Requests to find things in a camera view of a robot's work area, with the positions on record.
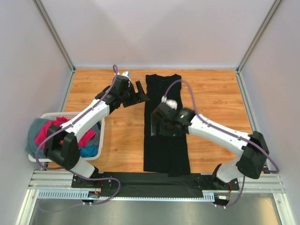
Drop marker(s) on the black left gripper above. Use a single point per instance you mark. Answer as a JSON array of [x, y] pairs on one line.
[[140, 97]]

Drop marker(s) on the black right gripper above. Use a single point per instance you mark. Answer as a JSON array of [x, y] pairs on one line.
[[155, 121]]

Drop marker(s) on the black t-shirt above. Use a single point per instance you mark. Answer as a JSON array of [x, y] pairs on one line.
[[162, 154]]

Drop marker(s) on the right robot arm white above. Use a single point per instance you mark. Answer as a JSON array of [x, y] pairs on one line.
[[250, 149]]

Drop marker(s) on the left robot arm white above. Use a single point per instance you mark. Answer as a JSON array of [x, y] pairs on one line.
[[62, 143]]

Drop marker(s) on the white plastic laundry basket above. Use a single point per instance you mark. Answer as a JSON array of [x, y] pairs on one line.
[[70, 115]]

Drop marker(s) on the blue t-shirt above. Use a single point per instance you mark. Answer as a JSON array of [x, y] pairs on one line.
[[88, 152]]

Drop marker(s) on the black base mat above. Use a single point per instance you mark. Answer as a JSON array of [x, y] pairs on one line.
[[153, 185]]

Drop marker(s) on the pink t-shirt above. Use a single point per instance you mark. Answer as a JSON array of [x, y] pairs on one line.
[[87, 140]]

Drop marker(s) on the grey t-shirt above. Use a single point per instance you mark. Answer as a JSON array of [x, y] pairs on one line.
[[31, 136]]

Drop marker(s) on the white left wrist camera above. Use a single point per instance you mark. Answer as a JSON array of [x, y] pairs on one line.
[[127, 74]]

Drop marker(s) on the aluminium frame post right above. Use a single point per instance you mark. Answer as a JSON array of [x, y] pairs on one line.
[[264, 25]]

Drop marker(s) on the aluminium frame post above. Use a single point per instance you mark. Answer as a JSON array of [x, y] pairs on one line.
[[264, 25], [50, 26]]

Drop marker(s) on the aluminium frame post left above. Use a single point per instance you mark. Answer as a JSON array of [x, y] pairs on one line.
[[50, 26]]

